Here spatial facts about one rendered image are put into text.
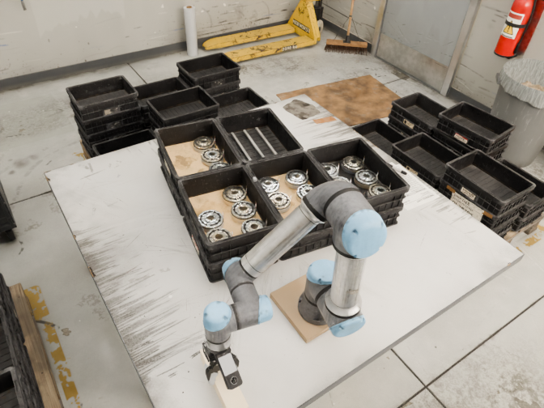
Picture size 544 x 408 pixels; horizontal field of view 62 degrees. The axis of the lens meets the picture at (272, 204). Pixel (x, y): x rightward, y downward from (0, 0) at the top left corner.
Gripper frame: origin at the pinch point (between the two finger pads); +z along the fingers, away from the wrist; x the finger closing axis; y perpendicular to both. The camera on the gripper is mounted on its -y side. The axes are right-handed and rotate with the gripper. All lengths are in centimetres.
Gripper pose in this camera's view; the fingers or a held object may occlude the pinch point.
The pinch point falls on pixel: (223, 379)
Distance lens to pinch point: 154.6
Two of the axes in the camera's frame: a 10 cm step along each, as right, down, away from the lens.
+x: -8.8, 2.9, -3.8
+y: -4.8, -6.1, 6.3
